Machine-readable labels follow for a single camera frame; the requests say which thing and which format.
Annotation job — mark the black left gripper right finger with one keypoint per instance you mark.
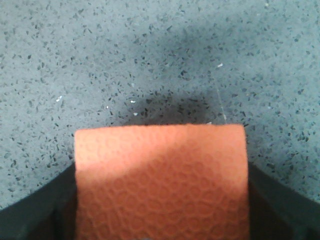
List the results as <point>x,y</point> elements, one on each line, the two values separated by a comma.
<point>276,212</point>

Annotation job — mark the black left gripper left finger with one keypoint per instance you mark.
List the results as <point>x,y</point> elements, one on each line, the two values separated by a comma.
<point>47,214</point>

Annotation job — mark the orange foam cube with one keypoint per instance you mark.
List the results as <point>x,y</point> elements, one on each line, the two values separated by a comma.
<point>162,182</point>

